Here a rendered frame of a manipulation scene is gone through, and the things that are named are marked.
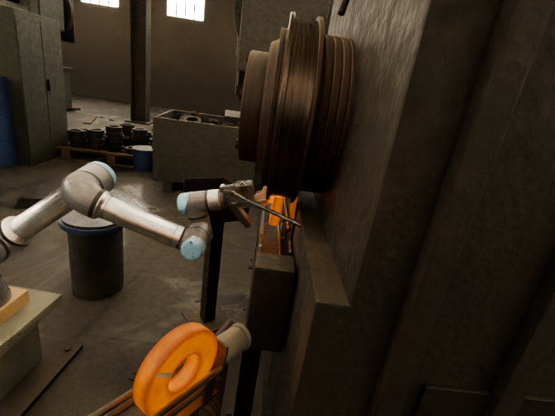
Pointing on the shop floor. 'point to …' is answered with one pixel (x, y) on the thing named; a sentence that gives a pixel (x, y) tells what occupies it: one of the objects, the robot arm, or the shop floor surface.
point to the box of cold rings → (196, 148)
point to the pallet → (105, 143)
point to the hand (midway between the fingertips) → (277, 198)
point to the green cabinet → (34, 82)
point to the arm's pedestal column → (31, 371)
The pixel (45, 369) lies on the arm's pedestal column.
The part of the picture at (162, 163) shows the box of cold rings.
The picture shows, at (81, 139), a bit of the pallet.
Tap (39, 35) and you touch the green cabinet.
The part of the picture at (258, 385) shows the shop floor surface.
